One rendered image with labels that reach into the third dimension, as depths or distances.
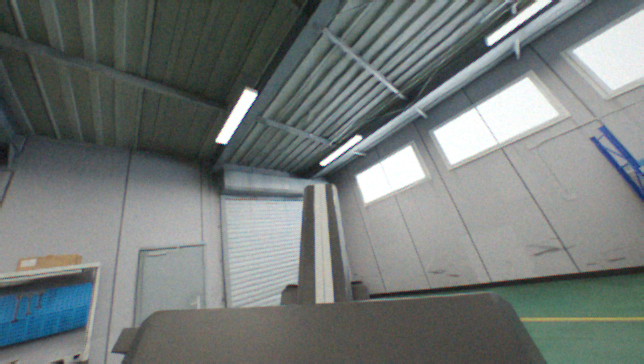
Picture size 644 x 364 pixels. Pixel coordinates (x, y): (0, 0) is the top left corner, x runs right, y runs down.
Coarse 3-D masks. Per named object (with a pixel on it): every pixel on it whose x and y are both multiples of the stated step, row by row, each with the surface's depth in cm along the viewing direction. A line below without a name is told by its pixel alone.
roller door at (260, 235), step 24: (240, 216) 455; (264, 216) 494; (288, 216) 540; (240, 240) 432; (264, 240) 468; (288, 240) 510; (240, 264) 411; (264, 264) 444; (288, 264) 481; (240, 288) 393; (264, 288) 423
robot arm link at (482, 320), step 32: (160, 320) 5; (192, 320) 5; (224, 320) 5; (256, 320) 5; (288, 320) 5; (320, 320) 5; (352, 320) 5; (384, 320) 5; (416, 320) 5; (448, 320) 5; (480, 320) 5; (512, 320) 5; (128, 352) 5; (160, 352) 5; (192, 352) 5; (224, 352) 5; (256, 352) 5; (288, 352) 5; (320, 352) 5; (352, 352) 4; (384, 352) 4; (416, 352) 4; (448, 352) 4; (480, 352) 4; (512, 352) 4
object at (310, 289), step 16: (304, 192) 10; (304, 208) 9; (320, 208) 9; (304, 224) 9; (320, 224) 9; (304, 240) 8; (320, 240) 8; (304, 256) 7; (320, 256) 7; (304, 272) 7; (320, 272) 7; (288, 288) 8; (304, 288) 7; (320, 288) 7; (288, 304) 7
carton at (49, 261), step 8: (48, 256) 238; (56, 256) 242; (64, 256) 246; (72, 256) 250; (80, 256) 266; (24, 264) 225; (32, 264) 228; (40, 264) 232; (48, 264) 235; (56, 264) 239; (64, 264) 243; (72, 264) 247
